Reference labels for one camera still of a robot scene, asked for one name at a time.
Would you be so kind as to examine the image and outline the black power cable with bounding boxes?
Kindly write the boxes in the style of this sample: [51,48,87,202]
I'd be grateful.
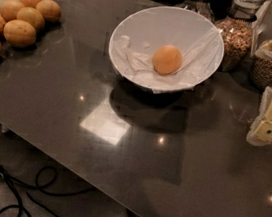
[0,155,99,217]

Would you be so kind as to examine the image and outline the white cloth in bowl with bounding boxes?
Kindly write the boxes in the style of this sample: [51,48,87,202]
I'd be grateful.
[106,16,224,102]

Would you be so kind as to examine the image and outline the dark glass jar behind bowl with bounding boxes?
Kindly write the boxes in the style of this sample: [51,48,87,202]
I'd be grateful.
[177,0,215,22]

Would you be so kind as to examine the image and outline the white bowl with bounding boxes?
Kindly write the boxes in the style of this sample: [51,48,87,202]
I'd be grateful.
[103,0,230,102]

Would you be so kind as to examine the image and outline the glass jar of nuts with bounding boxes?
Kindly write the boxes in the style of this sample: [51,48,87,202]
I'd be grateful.
[215,0,266,72]

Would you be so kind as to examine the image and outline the glass jar of grains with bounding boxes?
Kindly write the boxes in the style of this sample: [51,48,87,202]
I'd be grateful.
[249,39,272,91]

